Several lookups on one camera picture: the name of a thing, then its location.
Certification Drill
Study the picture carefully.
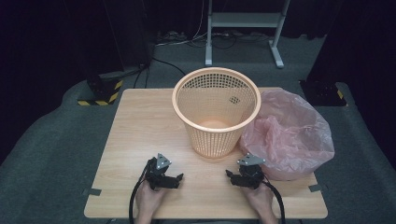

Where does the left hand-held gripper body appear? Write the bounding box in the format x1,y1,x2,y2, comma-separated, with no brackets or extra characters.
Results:
145,152,181,191

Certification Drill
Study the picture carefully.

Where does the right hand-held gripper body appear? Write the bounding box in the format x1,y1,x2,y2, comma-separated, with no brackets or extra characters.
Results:
236,152,267,190

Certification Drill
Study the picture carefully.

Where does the pink plastic bag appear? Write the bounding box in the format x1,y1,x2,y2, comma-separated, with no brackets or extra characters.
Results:
238,87,336,182

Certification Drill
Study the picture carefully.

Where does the orange plastic mesh basket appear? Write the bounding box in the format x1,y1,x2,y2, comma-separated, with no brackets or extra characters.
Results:
171,66,262,160

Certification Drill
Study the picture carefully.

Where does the person's left hand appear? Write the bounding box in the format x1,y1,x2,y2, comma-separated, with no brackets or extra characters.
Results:
134,179,166,218

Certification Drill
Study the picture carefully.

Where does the person's right hand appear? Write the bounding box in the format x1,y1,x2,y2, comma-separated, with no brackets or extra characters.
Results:
240,182,276,218

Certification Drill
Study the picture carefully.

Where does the black yellow striped stand base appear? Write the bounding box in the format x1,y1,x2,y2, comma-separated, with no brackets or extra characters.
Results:
77,78,124,107

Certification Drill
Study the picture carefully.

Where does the black stand base yellow mark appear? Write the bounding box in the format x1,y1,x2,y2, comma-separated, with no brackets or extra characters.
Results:
299,79,348,107

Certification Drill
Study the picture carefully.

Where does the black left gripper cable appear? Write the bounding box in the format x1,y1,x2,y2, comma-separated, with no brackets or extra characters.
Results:
128,158,157,224

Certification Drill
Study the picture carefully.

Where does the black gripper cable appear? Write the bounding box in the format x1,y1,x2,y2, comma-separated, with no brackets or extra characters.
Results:
128,158,157,224
262,179,287,224

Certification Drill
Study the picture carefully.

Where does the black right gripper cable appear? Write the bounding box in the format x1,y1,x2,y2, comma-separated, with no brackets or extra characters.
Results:
262,179,287,224

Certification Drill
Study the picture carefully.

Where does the black floor cable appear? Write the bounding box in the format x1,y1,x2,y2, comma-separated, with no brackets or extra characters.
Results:
133,57,187,90

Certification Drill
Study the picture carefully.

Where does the bundle of floor cables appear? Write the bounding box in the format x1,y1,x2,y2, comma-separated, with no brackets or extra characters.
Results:
154,28,273,51

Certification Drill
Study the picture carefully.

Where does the grey metal stand frame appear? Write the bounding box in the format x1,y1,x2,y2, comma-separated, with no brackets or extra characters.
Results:
204,0,292,70

